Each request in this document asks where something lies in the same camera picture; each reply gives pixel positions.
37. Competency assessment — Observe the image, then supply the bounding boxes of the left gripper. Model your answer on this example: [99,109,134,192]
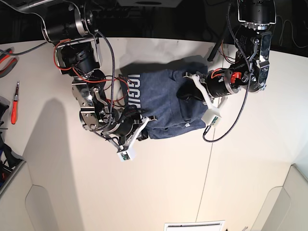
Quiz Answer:
[177,72,228,112]

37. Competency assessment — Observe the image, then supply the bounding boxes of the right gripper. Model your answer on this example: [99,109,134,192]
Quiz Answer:
[102,115,157,153]

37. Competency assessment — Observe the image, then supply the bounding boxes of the dark blue t-shirt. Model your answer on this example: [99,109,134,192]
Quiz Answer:
[120,61,208,139]

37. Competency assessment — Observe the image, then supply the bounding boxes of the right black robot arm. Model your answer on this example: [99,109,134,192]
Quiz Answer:
[11,0,154,159]

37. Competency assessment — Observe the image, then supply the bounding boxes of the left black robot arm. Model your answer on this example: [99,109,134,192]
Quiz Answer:
[140,0,276,139]

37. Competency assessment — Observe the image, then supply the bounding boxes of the white vent panel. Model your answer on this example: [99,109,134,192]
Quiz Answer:
[164,220,225,231]

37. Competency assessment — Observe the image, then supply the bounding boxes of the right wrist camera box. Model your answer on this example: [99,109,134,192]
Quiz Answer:
[117,148,136,162]

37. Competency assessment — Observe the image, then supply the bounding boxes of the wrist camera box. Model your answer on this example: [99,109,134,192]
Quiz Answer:
[117,148,136,162]
[201,108,221,127]

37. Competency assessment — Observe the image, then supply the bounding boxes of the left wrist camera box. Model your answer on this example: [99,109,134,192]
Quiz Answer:
[201,108,221,127]

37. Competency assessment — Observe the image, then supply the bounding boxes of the braided camera cable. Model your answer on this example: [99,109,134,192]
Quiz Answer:
[202,0,256,144]

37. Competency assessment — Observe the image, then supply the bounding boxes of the orange handled screwdriver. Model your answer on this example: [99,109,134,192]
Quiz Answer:
[11,81,20,125]

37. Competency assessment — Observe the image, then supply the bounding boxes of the orange handled pliers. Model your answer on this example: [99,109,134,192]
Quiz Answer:
[0,48,18,78]

